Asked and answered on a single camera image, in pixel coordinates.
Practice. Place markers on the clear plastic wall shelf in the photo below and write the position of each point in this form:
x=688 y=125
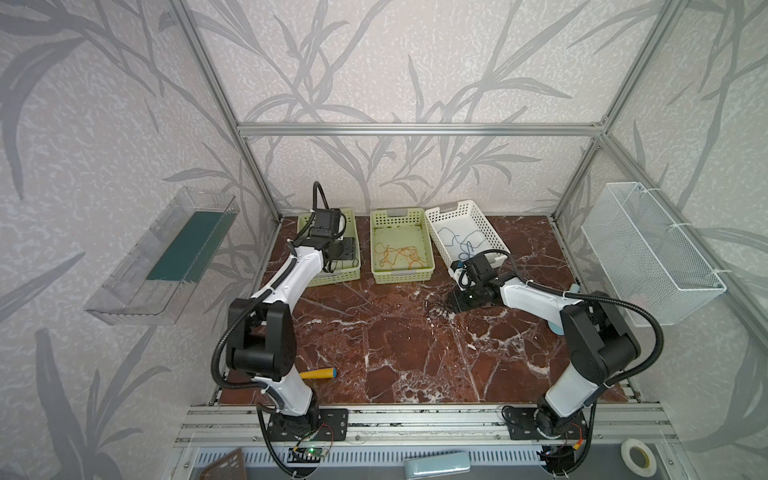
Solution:
x=153 y=284

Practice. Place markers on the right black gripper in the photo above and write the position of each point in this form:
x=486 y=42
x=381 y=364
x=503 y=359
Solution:
x=466 y=297

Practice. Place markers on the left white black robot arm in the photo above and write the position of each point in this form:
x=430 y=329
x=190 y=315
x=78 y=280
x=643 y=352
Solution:
x=259 y=346

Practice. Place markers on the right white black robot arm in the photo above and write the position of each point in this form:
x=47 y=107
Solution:
x=600 y=342

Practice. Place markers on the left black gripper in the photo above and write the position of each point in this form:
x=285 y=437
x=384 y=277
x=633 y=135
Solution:
x=344 y=250

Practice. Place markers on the white wire mesh basket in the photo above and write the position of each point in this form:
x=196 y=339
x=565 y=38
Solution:
x=646 y=255

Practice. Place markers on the yellow toy shovel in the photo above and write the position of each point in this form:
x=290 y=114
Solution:
x=319 y=374

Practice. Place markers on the white tape roll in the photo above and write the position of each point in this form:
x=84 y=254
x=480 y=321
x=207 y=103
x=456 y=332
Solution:
x=638 y=458

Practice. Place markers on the light blue flat box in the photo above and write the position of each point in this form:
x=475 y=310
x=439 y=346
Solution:
x=437 y=465

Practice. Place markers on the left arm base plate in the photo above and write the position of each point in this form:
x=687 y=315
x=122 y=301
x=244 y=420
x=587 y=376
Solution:
x=324 y=424

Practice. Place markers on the light green basket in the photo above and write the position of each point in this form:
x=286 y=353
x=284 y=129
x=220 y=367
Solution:
x=400 y=246
x=344 y=271

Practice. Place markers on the brown perforated board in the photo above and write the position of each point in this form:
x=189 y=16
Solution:
x=230 y=467

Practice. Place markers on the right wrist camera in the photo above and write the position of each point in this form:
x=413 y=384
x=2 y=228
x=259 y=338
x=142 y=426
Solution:
x=463 y=273

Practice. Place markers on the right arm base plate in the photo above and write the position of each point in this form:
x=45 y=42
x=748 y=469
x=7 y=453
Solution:
x=528 y=423

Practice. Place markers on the white perforated plastic basket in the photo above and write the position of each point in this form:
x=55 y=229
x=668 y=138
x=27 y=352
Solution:
x=460 y=230

